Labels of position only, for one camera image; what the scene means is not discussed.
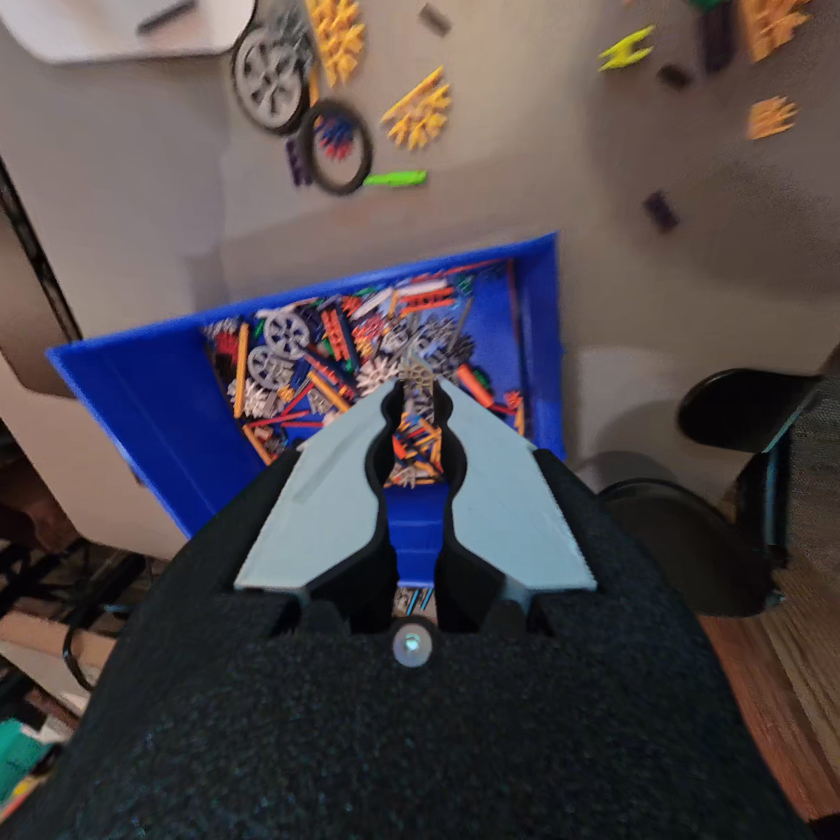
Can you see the black rubber tire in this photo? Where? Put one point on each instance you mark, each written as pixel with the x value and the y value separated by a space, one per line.
pixel 361 157

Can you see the small black rod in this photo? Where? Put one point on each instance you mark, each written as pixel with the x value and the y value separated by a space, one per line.
pixel 676 75
pixel 434 18

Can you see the yellow half-round connector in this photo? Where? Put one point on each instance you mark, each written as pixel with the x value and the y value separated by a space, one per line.
pixel 420 111
pixel 338 36

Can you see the blue plastic bin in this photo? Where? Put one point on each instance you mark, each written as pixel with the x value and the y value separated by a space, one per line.
pixel 151 394

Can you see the small yellow fan connector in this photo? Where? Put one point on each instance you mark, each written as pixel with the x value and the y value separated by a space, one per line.
pixel 771 118

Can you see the teal object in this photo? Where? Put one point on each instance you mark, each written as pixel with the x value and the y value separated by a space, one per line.
pixel 19 754

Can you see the lime green rod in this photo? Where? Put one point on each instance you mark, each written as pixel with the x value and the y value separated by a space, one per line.
pixel 394 178

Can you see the black office chair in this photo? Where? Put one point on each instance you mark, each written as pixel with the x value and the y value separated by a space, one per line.
pixel 741 407

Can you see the pile of construction toy pieces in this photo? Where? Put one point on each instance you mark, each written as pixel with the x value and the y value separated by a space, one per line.
pixel 315 341

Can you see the large yellow connector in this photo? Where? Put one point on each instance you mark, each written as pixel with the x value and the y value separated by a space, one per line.
pixel 774 26

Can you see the grey wheel with black tire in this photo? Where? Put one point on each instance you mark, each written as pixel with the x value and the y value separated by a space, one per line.
pixel 269 79

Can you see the yellow-green clip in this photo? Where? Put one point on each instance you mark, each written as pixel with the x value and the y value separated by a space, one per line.
pixel 627 51

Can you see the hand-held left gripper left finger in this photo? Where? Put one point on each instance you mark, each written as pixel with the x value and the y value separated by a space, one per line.
pixel 315 518

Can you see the white stand base board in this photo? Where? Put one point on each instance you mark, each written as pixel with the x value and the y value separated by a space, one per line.
pixel 98 33

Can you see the small blue connector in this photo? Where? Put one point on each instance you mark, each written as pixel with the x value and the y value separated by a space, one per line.
pixel 334 134

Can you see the pale grey fan connector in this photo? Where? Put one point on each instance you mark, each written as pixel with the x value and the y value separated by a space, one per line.
pixel 417 377

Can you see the purple link with holes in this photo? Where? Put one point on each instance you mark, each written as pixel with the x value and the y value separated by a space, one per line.
pixel 715 39

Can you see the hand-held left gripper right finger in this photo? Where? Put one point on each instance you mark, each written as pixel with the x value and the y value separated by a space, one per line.
pixel 518 518

